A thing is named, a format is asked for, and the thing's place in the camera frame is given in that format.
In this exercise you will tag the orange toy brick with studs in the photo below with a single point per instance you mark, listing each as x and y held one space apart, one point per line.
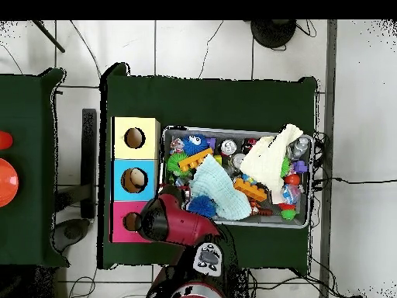
250 189

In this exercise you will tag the blue spiky ball with eyes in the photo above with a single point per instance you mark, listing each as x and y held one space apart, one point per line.
196 144

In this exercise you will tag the silver drink can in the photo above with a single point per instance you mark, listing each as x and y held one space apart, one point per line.
239 161

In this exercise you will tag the long orange toy brick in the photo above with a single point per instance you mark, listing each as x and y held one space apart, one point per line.
195 159

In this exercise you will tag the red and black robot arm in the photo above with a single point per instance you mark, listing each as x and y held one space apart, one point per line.
180 226

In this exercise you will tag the pale blue waffle cloth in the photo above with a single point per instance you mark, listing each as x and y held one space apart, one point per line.
220 186

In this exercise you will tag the black drink can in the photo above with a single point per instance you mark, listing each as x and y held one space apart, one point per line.
229 147

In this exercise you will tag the small red object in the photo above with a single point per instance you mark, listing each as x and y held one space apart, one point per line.
4 140

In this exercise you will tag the wooden box with three holes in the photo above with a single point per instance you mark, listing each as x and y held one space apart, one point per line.
135 186

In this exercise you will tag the dark green side table cloth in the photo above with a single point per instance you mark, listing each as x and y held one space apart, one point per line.
31 236

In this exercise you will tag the black upright panel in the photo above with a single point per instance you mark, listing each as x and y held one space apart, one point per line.
89 161

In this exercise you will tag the cream yellow knitted cloth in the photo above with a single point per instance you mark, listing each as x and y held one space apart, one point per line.
267 158

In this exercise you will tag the shallow clear mesh bin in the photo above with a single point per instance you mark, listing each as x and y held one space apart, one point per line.
273 222

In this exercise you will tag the orange disc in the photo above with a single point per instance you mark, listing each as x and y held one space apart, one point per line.
7 183

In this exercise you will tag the plain blue spiky ball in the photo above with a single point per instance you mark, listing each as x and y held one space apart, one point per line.
202 206

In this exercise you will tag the grey round floor base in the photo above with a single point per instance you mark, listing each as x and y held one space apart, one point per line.
73 231

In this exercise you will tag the black round stand base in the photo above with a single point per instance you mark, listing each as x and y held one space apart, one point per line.
273 32

